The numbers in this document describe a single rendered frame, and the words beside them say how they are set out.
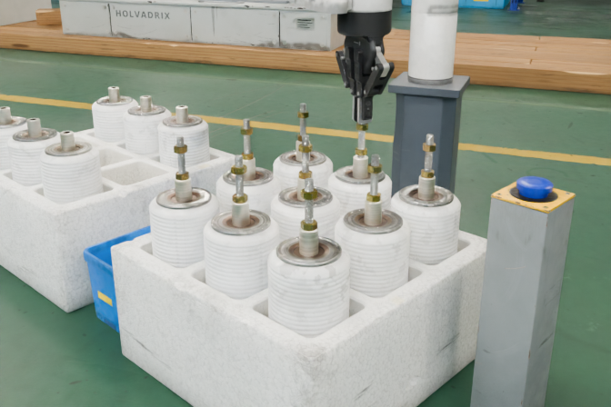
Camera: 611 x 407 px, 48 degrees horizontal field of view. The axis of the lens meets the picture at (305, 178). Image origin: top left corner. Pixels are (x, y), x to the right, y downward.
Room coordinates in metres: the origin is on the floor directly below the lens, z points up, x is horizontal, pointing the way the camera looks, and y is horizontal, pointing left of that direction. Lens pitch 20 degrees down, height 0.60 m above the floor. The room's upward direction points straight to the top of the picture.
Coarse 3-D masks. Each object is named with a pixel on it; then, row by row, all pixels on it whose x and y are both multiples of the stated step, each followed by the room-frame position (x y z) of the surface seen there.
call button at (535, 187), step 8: (528, 176) 0.75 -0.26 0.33; (520, 184) 0.73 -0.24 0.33; (528, 184) 0.72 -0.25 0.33; (536, 184) 0.72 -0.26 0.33; (544, 184) 0.72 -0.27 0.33; (552, 184) 0.72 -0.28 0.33; (520, 192) 0.73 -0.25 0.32; (528, 192) 0.72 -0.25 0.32; (536, 192) 0.71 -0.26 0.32; (544, 192) 0.71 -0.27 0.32
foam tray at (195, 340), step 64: (128, 256) 0.84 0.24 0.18; (128, 320) 0.85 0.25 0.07; (192, 320) 0.74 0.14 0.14; (256, 320) 0.68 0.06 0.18; (384, 320) 0.69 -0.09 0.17; (448, 320) 0.80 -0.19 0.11; (192, 384) 0.75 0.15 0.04; (256, 384) 0.66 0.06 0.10; (320, 384) 0.61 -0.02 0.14; (384, 384) 0.70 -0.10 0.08
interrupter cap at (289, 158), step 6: (294, 150) 1.08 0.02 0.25; (312, 150) 1.08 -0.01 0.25; (282, 156) 1.05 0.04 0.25; (288, 156) 1.05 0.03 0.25; (294, 156) 1.06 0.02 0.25; (312, 156) 1.05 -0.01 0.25; (318, 156) 1.05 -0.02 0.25; (324, 156) 1.05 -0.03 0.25; (282, 162) 1.03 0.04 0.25; (288, 162) 1.02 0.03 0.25; (294, 162) 1.02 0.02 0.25; (300, 162) 1.02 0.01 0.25; (312, 162) 1.02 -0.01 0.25; (318, 162) 1.02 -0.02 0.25; (324, 162) 1.03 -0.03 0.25
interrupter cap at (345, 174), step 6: (342, 168) 0.99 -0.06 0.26; (348, 168) 0.99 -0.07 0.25; (336, 174) 0.96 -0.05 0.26; (342, 174) 0.96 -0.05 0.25; (348, 174) 0.97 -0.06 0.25; (378, 174) 0.96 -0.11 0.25; (384, 174) 0.96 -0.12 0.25; (342, 180) 0.94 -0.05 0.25; (348, 180) 0.93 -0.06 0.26; (354, 180) 0.94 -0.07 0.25; (360, 180) 0.94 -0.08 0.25; (366, 180) 0.94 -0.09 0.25; (378, 180) 0.94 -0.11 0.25
